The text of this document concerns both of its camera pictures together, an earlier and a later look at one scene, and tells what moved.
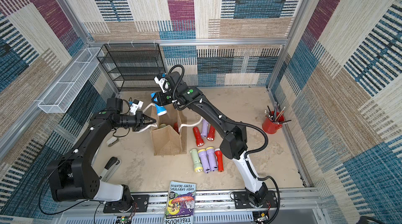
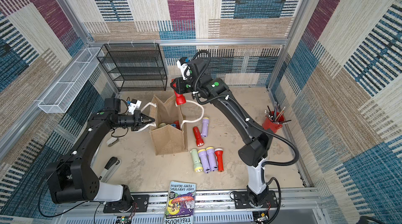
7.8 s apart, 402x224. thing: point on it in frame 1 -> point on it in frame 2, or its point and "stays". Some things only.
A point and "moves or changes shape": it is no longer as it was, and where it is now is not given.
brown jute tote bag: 168,132 stays
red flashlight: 176,127 moves or changes shape
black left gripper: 140,116 stays
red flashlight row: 219,156 stays
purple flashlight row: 204,128 stays
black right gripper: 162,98 -> 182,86
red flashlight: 199,141 stays
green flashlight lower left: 196,160 stays
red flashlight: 211,133 moves or changes shape
